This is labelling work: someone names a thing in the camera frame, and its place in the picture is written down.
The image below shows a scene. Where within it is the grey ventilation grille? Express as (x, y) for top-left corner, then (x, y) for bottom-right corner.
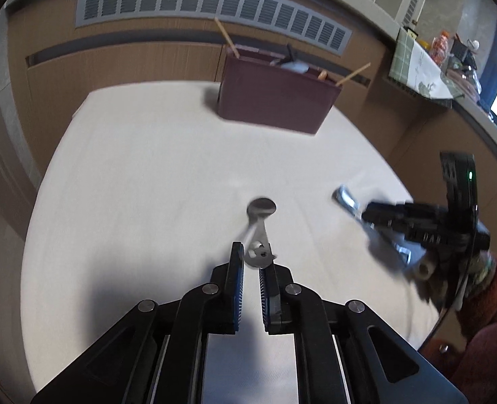
(75, 0), (352, 56)

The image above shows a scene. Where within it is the maroon utensil holder box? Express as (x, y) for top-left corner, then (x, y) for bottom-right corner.
(217, 47), (342, 135)

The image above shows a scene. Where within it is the red knit sleeve forearm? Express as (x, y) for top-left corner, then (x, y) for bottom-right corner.
(420, 252), (497, 403)

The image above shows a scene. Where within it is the white tablecloth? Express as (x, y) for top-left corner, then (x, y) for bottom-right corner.
(20, 82), (437, 389)

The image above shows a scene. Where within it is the dark spoon with cutout handle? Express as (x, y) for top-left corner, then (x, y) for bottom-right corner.
(245, 197), (277, 269)

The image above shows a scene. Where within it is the light blue plastic spoon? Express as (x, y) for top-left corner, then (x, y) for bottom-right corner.
(280, 60), (310, 74)

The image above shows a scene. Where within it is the steel shovel-shaped spoon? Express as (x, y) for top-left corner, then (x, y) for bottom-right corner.
(332, 185), (412, 265)

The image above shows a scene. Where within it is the dark metal spoon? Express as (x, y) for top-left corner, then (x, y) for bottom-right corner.
(270, 44), (297, 67)

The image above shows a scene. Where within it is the red-filled plastic bottle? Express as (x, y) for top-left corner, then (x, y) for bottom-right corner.
(429, 30), (449, 67)

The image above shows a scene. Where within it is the gloved right hand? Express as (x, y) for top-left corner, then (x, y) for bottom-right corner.
(412, 251), (497, 313)

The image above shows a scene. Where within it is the green checked tea towel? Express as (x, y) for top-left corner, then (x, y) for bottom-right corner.
(388, 28), (463, 108)

